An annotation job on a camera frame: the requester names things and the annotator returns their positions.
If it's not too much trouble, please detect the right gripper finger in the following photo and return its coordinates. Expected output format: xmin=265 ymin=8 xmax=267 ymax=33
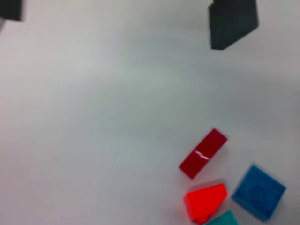
xmin=0 ymin=0 xmax=24 ymax=22
xmin=208 ymin=0 xmax=260 ymax=50

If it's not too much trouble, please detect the dark red toy brick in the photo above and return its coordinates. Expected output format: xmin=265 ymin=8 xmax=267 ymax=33
xmin=179 ymin=128 xmax=228 ymax=179

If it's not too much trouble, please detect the bright red slope brick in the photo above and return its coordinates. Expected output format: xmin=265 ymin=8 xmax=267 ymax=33
xmin=183 ymin=183 xmax=228 ymax=223

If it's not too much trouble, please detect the teal square toy tile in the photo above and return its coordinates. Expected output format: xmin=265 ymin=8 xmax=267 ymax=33
xmin=206 ymin=210 xmax=241 ymax=225

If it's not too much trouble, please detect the blue square toy tile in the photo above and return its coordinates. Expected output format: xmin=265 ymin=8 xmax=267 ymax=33
xmin=232 ymin=164 xmax=287 ymax=221

